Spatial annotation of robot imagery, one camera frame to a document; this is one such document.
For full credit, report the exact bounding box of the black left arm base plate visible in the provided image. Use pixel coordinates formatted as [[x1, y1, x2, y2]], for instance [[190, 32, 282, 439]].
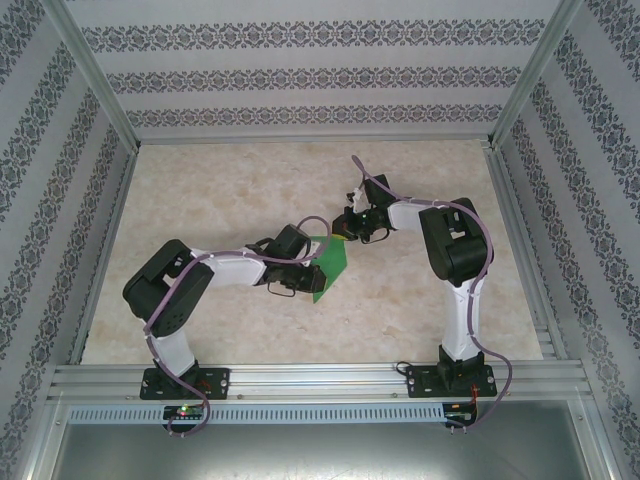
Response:
[[139, 367, 232, 402]]

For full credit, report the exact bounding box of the aluminium table edge rail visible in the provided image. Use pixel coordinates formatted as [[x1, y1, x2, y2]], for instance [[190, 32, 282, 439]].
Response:
[[480, 142, 571, 362], [67, 147, 140, 365]]

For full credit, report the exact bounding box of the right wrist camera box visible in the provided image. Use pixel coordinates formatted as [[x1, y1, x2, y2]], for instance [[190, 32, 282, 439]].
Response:
[[344, 185, 366, 214]]

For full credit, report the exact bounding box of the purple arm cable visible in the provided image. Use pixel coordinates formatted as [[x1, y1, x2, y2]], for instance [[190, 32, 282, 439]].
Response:
[[351, 154, 516, 434], [143, 215, 335, 439]]

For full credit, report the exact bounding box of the slotted grey cable duct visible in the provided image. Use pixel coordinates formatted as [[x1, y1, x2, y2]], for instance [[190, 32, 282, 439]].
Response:
[[67, 402, 447, 424]]

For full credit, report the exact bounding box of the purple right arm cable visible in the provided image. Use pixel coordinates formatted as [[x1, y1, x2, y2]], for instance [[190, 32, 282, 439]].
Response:
[[351, 154, 516, 434]]

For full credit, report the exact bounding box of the circuit board with green light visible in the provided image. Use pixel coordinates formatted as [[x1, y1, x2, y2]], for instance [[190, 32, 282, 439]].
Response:
[[162, 404, 207, 422]]

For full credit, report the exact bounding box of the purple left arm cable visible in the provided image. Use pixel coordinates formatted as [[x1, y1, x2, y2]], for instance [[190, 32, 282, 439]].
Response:
[[143, 215, 335, 439]]

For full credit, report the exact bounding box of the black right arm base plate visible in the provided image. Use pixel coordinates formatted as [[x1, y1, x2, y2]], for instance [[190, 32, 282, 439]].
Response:
[[405, 363, 499, 400]]

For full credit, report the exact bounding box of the wide aluminium base rail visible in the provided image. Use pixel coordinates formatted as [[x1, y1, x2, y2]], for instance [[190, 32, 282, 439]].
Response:
[[47, 360, 594, 402]]

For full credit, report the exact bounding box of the aluminium frame post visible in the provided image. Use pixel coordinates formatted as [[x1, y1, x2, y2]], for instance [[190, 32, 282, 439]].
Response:
[[487, 0, 586, 149], [47, 0, 142, 151]]

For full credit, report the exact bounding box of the aluminium frame strut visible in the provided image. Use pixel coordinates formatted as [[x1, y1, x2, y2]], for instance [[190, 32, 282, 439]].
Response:
[[14, 392, 71, 480], [569, 392, 626, 480]]

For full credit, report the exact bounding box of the grey sheet metal panel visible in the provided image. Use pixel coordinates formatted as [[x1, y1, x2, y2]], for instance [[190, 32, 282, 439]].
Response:
[[22, 422, 624, 480]]

